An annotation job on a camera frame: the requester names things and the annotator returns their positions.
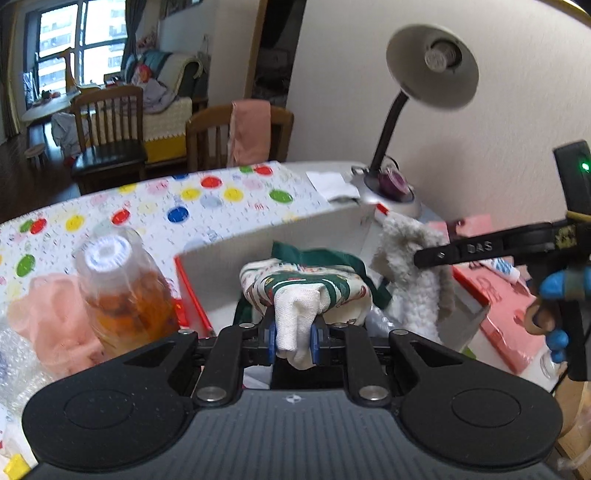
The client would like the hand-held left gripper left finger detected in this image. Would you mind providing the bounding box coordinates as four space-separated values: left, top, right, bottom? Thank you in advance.
122 320 278 408

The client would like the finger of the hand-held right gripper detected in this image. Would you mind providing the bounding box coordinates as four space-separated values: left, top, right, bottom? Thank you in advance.
412 220 571 269

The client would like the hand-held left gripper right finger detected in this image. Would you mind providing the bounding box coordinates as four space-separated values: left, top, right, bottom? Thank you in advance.
310 320 465 408

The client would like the printed cloth with green trim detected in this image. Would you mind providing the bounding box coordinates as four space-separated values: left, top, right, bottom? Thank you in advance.
233 241 393 370

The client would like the beige fleece towel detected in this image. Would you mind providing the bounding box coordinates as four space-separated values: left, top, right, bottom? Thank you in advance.
369 216 455 344

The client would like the red and white box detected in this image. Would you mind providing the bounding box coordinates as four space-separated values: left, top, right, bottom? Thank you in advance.
173 198 490 352

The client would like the pink soft cloth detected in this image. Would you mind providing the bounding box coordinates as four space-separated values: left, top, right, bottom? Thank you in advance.
7 272 105 379

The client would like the person's right hand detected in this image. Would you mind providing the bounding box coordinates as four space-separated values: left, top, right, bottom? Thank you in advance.
525 270 591 365

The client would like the white tube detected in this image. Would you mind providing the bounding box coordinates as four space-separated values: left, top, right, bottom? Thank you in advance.
471 258 522 284

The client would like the pink flat box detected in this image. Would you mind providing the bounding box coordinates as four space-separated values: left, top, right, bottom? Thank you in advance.
425 215 550 374

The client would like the purple roll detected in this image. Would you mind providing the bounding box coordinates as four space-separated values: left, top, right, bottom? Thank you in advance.
379 167 414 200

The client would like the clear bottle of orange drink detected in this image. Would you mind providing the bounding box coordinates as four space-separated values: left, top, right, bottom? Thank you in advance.
74 226 182 358

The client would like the white paper sheet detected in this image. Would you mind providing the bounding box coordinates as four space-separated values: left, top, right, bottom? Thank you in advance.
305 171 358 201

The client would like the polka dot tablecloth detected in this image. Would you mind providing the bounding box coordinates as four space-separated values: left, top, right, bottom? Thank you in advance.
0 161 331 462

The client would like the white desk lamp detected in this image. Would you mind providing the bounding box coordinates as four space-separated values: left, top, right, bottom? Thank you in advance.
349 24 480 217

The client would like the pink towel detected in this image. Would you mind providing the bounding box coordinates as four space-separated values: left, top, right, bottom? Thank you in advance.
228 99 271 168

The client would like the wooden chair with towel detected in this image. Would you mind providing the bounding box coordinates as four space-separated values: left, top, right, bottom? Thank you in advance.
185 104 295 174

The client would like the sofa with cream cover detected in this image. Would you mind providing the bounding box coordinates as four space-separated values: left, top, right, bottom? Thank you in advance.
122 48 208 164

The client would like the clear plastic wrap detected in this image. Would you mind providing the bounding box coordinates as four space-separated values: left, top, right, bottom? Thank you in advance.
0 318 58 416

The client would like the wooden chair with dark seat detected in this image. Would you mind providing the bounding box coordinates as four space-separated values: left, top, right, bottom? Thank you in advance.
70 85 148 195

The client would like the yellow sponge cloth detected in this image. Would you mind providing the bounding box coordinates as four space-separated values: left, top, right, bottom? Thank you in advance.
2 455 28 478

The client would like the white bag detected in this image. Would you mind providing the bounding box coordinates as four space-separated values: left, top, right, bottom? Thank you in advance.
51 112 84 158

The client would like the oval coffee table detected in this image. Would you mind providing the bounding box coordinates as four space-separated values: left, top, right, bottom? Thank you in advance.
21 88 100 123

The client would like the grey curtain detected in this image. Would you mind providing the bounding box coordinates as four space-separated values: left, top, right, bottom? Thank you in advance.
122 0 146 61

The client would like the large window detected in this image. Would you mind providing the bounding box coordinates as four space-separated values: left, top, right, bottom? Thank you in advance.
23 0 127 93

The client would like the brown curtain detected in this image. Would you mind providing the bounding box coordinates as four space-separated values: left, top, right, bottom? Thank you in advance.
0 0 21 139

